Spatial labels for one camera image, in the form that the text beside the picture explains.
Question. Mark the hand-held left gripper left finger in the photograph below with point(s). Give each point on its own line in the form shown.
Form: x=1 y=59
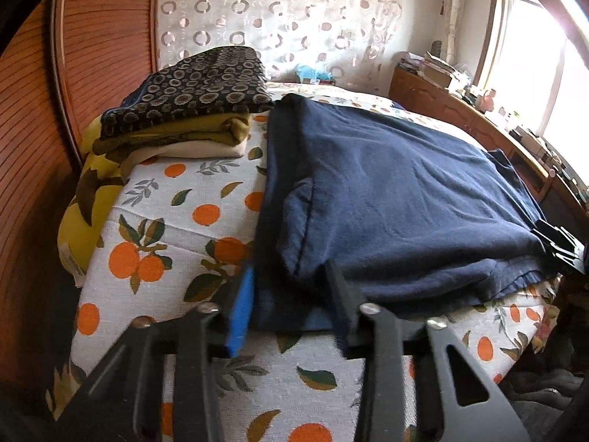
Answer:
x=241 y=313

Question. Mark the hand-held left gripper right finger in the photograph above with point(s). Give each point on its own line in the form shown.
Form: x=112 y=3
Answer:
x=343 y=304

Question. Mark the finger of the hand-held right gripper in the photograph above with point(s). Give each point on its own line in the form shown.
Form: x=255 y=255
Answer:
x=566 y=251
x=552 y=232

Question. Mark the navy blue t-shirt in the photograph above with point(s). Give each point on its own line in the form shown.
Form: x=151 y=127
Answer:
x=391 y=193

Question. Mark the row of small windowsill items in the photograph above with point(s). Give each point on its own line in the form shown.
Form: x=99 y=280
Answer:
x=538 y=142

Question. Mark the orange fruit print blanket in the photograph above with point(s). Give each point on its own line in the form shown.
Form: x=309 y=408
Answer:
x=184 y=239

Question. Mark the dark cloth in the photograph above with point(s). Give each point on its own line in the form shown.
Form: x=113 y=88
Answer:
x=543 y=386

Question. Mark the pink figurine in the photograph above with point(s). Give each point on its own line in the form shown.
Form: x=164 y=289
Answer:
x=488 y=100

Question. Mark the cream folded garment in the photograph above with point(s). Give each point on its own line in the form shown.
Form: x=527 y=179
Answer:
x=198 y=149

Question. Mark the wooden headboard cabinet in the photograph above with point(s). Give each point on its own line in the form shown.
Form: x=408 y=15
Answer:
x=441 y=101

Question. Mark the olive folded garment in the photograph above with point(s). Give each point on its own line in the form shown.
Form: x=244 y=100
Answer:
x=184 y=129

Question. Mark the yellow floral blanket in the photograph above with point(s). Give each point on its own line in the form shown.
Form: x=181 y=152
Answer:
x=78 y=202

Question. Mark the stack of books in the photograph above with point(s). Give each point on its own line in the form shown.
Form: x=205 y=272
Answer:
x=432 y=69

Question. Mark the blue plastic bag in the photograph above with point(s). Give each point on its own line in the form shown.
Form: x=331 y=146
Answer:
x=313 y=73

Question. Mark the dark circle-patterned folded garment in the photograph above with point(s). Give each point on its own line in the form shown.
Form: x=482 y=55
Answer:
x=198 y=83

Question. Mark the floral window curtain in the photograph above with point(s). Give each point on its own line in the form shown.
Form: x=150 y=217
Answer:
x=455 y=9

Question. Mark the sheer circle-patterned curtain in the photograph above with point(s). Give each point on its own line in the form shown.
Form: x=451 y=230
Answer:
x=299 y=9

